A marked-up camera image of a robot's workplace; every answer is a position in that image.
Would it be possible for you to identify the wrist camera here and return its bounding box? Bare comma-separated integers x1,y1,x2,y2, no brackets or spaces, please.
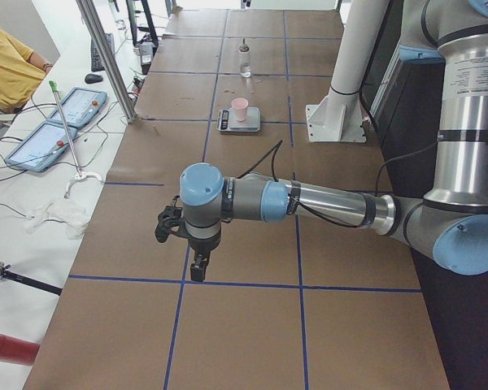
155,195,187,243

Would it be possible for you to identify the pink paper cup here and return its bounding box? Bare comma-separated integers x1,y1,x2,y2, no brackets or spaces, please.
231,97,249,122

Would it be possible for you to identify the aluminium frame post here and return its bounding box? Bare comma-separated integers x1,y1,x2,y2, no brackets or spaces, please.
76,0,137,124

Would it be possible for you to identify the teach pendant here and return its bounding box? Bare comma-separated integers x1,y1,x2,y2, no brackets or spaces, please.
58,87,107,130
5,121,68,172

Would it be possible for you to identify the red cylinder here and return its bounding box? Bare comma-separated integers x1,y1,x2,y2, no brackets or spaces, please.
0,334,40,366

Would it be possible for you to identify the white crumpled cloth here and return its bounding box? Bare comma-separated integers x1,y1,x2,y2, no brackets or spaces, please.
24,197,90,240

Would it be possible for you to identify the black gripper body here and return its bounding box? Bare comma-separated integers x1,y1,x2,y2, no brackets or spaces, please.
188,232,221,258

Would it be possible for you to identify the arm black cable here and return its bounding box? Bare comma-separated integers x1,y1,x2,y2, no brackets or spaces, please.
236,137,440,229

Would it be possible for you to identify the digital kitchen scale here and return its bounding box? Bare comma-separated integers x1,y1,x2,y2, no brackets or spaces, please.
216,107,260,133

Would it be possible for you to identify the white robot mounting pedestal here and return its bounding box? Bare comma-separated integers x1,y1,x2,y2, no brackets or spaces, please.
306,0,390,143

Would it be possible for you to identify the glass sauce bottle metal spout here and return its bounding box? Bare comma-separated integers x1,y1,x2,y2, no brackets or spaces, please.
238,38,251,78

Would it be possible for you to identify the near teach pendant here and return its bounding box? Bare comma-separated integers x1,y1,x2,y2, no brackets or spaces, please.
5,121,68,172

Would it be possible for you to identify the black computer mouse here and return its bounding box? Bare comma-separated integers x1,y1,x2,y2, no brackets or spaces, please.
85,73,103,85

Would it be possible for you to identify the black keyboard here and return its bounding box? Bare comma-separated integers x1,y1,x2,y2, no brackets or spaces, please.
89,32,115,72

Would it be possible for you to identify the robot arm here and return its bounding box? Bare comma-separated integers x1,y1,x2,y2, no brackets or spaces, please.
172,1,488,281

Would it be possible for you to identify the far teach pendant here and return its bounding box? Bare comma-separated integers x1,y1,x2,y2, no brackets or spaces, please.
58,87,107,130

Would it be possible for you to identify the person in yellow shirt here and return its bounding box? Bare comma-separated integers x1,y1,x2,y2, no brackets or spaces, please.
0,29,54,114

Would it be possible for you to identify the green handled reacher grabber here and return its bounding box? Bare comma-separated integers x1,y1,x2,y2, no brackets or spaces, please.
49,80,102,198

